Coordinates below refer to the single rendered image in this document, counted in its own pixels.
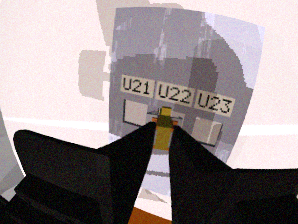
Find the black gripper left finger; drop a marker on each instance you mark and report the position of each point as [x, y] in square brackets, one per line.
[112, 174]

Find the grey metal rail plate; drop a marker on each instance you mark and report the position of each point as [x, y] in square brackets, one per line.
[195, 62]

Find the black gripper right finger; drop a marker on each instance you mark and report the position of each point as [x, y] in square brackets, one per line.
[203, 189]

